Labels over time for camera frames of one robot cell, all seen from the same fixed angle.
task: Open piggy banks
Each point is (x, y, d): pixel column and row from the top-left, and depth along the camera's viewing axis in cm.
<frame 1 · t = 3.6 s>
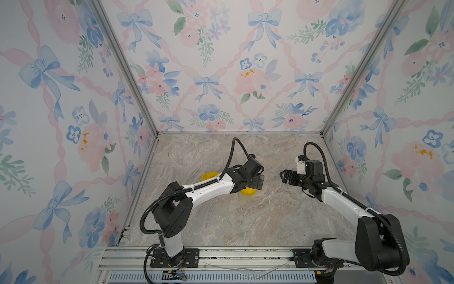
left hand: (255, 178, 86), fingers open
right hand: (289, 173, 90), fingers open
right yellow piggy bank: (248, 191, 87), point 8 cm above the table

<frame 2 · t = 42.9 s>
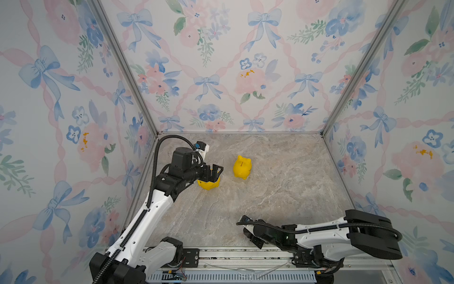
left hand: (214, 165, 74), fingers open
right hand: (247, 230, 82), fingers open
right yellow piggy bank: (242, 167, 94), point 10 cm above the table

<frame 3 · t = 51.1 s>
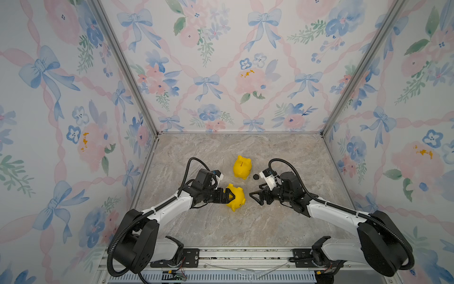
left hand: (228, 196, 84), fingers open
right hand: (256, 190, 84), fingers open
left yellow piggy bank: (239, 199, 85), point 8 cm above the table
the other named things where they were.

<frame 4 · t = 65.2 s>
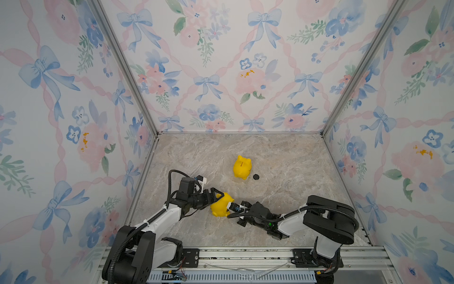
left hand: (220, 197, 85), fingers open
right hand: (231, 206, 84), fingers closed
left yellow piggy bank: (219, 209, 81), point 9 cm above the table
the other named things where they were.

